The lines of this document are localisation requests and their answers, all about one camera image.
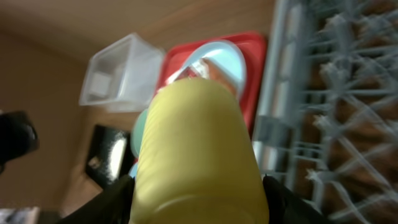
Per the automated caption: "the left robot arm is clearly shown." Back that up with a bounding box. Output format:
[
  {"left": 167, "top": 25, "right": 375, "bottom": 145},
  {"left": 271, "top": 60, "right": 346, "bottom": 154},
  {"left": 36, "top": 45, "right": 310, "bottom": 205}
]
[{"left": 1, "top": 111, "right": 39, "bottom": 173}]

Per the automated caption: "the red plastic tray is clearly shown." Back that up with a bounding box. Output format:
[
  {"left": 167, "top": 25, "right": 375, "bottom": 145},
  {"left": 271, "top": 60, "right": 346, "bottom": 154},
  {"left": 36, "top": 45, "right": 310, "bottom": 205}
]
[{"left": 155, "top": 32, "right": 267, "bottom": 135}]

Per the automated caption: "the clear plastic bin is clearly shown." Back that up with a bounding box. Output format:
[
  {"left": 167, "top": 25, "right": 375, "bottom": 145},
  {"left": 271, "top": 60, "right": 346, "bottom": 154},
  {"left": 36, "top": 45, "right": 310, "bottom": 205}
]
[{"left": 79, "top": 33, "right": 164, "bottom": 113}]

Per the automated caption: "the orange carrot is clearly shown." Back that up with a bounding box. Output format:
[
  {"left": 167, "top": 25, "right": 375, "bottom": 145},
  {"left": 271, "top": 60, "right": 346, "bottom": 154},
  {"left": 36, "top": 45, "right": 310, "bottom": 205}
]
[{"left": 203, "top": 58, "right": 238, "bottom": 98}]

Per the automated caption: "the light blue bowl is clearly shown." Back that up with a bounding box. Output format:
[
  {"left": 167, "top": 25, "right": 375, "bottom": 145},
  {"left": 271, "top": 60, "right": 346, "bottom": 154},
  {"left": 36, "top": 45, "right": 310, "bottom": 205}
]
[{"left": 129, "top": 162, "right": 138, "bottom": 179}]

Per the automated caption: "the black waste tray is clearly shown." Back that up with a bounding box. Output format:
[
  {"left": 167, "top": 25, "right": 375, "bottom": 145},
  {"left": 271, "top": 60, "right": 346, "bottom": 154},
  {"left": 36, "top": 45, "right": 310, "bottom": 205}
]
[{"left": 85, "top": 124, "right": 136, "bottom": 189}]

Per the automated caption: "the yellow plastic cup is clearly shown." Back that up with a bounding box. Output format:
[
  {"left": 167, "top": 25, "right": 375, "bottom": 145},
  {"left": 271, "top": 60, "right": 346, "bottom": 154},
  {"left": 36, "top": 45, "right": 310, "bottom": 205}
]
[{"left": 130, "top": 78, "right": 269, "bottom": 223}]

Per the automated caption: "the red snack wrapper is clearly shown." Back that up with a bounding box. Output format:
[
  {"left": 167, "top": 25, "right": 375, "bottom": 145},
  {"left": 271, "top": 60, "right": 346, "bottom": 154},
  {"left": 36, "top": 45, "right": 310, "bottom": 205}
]
[{"left": 171, "top": 59, "right": 210, "bottom": 82}]

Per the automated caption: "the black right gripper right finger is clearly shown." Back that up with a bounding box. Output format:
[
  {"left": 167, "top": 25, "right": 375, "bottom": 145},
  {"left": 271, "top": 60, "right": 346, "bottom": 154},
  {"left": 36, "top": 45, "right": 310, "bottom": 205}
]
[{"left": 262, "top": 175, "right": 332, "bottom": 224}]

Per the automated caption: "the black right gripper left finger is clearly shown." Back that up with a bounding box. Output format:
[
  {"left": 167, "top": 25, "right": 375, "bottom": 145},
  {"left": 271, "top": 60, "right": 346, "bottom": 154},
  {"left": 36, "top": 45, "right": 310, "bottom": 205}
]
[{"left": 57, "top": 175, "right": 135, "bottom": 224}]

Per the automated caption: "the grey dishwasher rack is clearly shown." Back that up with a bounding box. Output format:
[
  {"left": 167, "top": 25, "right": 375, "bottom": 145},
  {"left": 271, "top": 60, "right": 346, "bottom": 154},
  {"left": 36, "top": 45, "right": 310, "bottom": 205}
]
[{"left": 252, "top": 0, "right": 397, "bottom": 223}]

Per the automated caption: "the light blue plate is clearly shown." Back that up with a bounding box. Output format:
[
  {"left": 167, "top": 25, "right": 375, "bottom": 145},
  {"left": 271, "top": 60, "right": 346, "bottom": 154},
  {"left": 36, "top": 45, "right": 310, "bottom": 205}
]
[{"left": 165, "top": 40, "right": 246, "bottom": 100}]

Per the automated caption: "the mint green bowl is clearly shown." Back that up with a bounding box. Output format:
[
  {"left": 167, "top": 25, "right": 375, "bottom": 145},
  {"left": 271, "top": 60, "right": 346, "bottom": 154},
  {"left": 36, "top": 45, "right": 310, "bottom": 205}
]
[{"left": 131, "top": 109, "right": 147, "bottom": 158}]

